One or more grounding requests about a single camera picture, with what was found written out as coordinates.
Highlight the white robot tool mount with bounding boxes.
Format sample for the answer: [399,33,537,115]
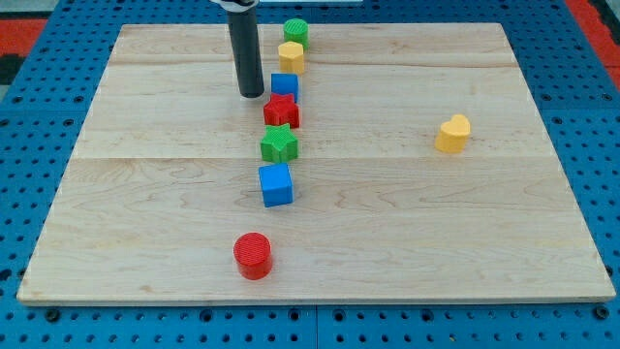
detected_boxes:
[210,0,259,11]

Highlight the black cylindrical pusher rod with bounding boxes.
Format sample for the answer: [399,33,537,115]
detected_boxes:
[227,3,264,99]

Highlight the blue triangle block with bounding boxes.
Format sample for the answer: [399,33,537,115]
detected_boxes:
[271,73,299,103]

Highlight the yellow heart block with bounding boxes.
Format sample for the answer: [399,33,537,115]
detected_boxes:
[434,114,471,154]

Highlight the green cylinder block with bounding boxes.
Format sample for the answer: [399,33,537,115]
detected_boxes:
[283,18,309,50]

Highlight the yellow pentagon block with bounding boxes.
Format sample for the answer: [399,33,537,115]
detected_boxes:
[278,42,305,75]

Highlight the red star block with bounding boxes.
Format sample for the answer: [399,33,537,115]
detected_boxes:
[263,93,301,129]

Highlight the green star block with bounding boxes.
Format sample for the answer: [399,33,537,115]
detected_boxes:
[260,123,298,163]

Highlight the blue cube block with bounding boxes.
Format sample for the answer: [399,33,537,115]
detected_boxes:
[259,163,294,207]

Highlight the light wooden board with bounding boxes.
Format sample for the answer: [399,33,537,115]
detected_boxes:
[17,23,615,306]

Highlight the red cylinder block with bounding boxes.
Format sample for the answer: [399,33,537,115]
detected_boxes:
[233,232,272,280]

